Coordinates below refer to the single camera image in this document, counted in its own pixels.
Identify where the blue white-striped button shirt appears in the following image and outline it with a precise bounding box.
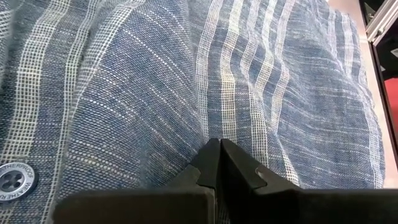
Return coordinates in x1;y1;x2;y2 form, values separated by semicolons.
0;0;386;224

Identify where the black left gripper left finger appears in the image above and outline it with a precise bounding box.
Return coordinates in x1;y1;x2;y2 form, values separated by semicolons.
52;138;221;224

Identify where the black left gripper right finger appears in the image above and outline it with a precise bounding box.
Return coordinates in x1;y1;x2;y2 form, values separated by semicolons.
217;139;398;224

